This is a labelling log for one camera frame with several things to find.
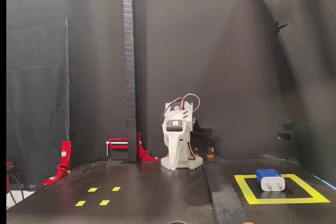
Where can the black fabric curtain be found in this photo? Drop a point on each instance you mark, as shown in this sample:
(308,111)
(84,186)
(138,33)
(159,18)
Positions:
(36,77)

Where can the small yellow tape mark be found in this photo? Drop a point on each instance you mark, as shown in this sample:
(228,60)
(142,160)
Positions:
(93,189)
(116,189)
(104,202)
(80,203)

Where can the yellow tape square outline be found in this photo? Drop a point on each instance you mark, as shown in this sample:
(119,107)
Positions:
(288,201)

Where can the red table clamp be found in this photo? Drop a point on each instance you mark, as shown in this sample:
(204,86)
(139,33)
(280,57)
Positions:
(10,164)

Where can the red metal angle bracket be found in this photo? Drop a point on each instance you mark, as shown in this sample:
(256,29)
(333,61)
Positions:
(65,153)
(143,154)

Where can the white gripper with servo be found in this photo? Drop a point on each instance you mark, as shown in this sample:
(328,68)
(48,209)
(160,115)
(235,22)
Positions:
(175,140)

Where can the black vertical pole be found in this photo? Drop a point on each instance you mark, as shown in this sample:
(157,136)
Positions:
(130,77)

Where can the red screw clamp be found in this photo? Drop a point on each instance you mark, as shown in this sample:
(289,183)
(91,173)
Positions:
(118,140)

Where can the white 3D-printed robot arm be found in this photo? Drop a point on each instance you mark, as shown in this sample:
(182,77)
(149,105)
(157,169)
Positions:
(195,163)

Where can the black wall screw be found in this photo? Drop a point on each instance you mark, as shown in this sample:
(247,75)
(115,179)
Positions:
(278,26)

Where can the blue and white charger block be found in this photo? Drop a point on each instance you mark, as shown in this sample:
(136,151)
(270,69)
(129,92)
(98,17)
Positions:
(273,185)

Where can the black tape strip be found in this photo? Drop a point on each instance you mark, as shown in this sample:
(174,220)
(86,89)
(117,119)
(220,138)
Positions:
(225,197)

